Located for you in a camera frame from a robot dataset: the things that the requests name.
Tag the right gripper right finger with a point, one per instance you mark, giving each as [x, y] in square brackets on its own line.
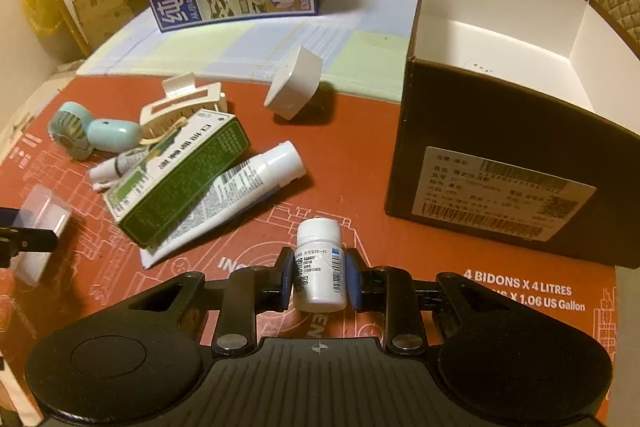
[389, 291]

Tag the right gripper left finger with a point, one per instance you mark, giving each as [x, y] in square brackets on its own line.
[249, 292]

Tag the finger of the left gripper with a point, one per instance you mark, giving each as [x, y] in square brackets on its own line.
[15, 240]

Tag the clear plastic case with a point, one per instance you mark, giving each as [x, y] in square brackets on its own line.
[42, 211]

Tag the white pill bottle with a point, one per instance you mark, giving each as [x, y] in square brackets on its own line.
[319, 275]

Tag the small spray bottle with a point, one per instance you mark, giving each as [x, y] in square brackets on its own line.
[106, 174]

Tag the white cream tube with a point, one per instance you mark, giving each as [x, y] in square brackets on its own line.
[225, 206]

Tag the mint handheld fan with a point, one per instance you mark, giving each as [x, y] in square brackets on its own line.
[80, 133]

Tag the green throat spray box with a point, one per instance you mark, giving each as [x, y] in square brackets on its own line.
[151, 196]

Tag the cream hair claw clip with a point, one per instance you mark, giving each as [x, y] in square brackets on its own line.
[182, 99]

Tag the white smart plug socket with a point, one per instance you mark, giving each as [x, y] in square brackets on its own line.
[295, 83]

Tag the red Motul cardboard sheet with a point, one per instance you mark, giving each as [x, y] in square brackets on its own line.
[113, 344]

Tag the brown shoe box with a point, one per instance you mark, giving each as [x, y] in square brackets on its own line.
[519, 122]

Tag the brown cardboard carton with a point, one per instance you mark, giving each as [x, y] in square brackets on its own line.
[93, 22]

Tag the pastel checkered tablecloth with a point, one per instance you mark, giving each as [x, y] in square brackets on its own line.
[363, 45]

